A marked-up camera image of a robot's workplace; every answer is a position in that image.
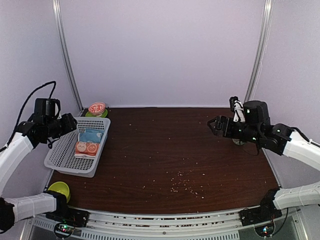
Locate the right aluminium frame post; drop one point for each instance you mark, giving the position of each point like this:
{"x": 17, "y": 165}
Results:
{"x": 260, "y": 50}

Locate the white plastic basket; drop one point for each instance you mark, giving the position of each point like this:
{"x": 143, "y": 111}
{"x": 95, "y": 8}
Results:
{"x": 61, "y": 157}

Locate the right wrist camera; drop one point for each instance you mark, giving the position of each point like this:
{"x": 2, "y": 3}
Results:
{"x": 237, "y": 109}

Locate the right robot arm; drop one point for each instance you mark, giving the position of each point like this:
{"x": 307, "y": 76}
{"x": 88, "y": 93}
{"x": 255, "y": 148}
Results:
{"x": 293, "y": 143}

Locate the aluminium frame post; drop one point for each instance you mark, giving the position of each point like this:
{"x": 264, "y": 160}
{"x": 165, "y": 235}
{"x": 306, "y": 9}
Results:
{"x": 260, "y": 50}
{"x": 65, "y": 53}

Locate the beige patterned mug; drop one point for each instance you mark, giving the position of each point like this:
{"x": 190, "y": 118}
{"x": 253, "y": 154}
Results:
{"x": 238, "y": 142}

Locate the front aluminium rail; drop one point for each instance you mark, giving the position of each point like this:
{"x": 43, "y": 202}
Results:
{"x": 220, "y": 225}

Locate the lime green bowl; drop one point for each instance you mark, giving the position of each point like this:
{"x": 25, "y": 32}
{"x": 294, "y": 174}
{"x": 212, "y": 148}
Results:
{"x": 62, "y": 188}

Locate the beige bunny print towel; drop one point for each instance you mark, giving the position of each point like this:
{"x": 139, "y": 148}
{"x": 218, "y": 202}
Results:
{"x": 86, "y": 150}

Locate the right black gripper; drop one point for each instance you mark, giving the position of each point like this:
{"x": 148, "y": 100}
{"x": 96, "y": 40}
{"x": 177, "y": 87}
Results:
{"x": 220, "y": 120}

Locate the blue polka dot towel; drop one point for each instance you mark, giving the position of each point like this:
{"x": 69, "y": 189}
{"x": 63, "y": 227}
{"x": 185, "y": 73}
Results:
{"x": 91, "y": 136}

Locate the green saucer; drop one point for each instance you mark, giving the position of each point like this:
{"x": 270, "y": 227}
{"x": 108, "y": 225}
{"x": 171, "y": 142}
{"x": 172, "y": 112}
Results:
{"x": 102, "y": 115}

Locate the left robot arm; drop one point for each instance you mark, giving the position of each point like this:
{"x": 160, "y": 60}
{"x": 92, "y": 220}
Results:
{"x": 13, "y": 210}

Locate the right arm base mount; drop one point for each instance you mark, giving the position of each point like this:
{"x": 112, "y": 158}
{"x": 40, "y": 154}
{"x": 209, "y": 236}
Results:
{"x": 257, "y": 215}

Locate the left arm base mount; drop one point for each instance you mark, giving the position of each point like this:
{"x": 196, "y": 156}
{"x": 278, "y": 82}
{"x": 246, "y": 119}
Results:
{"x": 73, "y": 217}

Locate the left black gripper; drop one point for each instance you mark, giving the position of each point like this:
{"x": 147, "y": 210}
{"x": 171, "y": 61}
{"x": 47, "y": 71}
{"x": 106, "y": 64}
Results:
{"x": 69, "y": 124}

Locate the red patterned small bowl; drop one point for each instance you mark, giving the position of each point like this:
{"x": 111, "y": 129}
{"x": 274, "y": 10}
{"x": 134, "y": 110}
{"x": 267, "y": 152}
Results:
{"x": 97, "y": 108}

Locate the left aluminium frame post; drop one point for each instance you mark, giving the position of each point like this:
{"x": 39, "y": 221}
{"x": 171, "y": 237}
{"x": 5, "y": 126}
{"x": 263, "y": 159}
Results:
{"x": 65, "y": 53}

